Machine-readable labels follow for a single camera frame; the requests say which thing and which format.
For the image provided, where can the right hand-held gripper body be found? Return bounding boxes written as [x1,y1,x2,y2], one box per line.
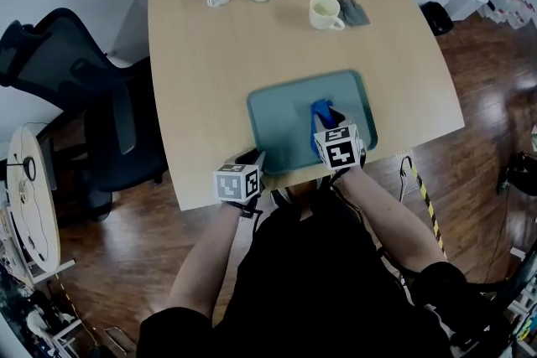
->
[313,124,365,172]

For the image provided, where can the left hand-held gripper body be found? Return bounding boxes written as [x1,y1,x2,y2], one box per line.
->
[213,163,262,202]

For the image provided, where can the blue cloth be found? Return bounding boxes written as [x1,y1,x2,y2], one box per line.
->
[309,97,339,130]

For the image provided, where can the teal plastic tray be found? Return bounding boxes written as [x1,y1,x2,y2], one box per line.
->
[246,69,378,176]

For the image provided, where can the person's left forearm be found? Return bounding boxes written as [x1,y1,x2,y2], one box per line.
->
[166,200,247,319]

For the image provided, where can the person's right forearm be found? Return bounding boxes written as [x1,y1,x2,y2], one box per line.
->
[341,167,450,272]

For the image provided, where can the person's left shoe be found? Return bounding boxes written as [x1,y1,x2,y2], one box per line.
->
[270,187,295,206]

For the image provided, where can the yellow black striped tape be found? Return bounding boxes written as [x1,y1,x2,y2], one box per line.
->
[409,157,448,259]
[54,274,97,345]

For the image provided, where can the grey cloth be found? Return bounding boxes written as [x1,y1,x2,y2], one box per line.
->
[337,0,372,28]

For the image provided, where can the cream mug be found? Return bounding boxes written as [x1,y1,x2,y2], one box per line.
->
[309,0,346,32]

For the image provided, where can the black mesh office chair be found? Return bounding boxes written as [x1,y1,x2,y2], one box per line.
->
[0,7,169,223]

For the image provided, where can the person's black clothing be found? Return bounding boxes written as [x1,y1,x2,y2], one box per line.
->
[140,196,513,358]

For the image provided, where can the black waste bin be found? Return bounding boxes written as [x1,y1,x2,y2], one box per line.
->
[419,1,455,37]

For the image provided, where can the round white side table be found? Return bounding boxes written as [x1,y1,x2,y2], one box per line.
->
[4,125,76,286]

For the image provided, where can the clear storage boxes red labels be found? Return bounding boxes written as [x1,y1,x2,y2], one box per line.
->
[486,0,537,30]

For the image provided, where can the white cable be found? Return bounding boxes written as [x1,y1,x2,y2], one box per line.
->
[398,154,414,203]

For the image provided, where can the grey metal floor frame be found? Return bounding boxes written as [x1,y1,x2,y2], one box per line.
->
[104,325,138,354]

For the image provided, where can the thin black table cable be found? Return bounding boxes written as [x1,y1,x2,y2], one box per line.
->
[16,179,51,261]

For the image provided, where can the black ring lamp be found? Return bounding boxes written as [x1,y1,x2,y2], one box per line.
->
[6,157,37,181]

